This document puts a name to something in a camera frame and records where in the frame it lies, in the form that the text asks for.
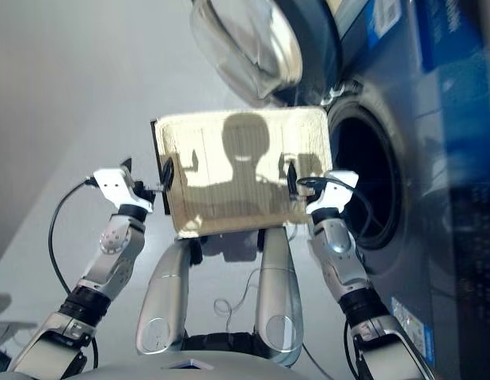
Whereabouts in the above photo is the grey washing machine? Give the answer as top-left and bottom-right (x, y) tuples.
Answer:
(275, 0), (490, 380)

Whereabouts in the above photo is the silver robot torso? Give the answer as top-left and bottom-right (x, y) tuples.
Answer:
(0, 351), (301, 380)

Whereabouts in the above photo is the round glass washer door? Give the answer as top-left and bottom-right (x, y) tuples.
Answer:
(188, 0), (344, 108)

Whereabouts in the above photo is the pale woven basket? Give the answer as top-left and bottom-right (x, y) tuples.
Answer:
(153, 105), (333, 241)

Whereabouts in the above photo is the small colourful washer sticker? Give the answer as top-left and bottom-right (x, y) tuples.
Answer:
(389, 296), (427, 357)

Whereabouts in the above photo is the thin grey floor wire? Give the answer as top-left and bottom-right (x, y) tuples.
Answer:
(213, 268), (269, 333)

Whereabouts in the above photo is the blue white QR label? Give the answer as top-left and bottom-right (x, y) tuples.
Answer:
(365, 0), (402, 48)

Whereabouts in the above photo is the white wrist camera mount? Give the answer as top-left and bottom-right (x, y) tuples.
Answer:
(306, 169), (359, 217)
(92, 165), (154, 215)

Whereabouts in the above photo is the black washer control panel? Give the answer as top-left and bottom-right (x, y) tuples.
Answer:
(446, 59), (490, 380)

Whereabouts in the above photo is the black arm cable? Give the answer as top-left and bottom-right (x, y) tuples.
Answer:
(48, 176), (99, 369)
(298, 176), (392, 380)

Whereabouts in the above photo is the black robot waist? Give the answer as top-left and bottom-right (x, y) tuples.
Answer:
(183, 332), (261, 353)

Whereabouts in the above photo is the round washer drum opening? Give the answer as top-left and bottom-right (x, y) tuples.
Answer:
(327, 106), (404, 254)

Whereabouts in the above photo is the thin black floor cable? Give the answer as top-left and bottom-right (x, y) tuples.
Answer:
(302, 344), (327, 375)

